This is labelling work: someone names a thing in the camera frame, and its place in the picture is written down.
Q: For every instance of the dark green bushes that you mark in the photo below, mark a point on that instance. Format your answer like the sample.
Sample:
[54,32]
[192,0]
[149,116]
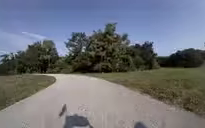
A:
[185,58]

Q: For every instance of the grass field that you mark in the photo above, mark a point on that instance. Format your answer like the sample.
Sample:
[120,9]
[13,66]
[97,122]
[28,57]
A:
[166,85]
[13,88]

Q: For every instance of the pale grey paved path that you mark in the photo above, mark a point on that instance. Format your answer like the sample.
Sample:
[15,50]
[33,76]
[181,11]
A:
[90,96]

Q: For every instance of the wood of green trees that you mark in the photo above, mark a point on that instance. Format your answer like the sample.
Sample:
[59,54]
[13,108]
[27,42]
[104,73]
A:
[100,53]

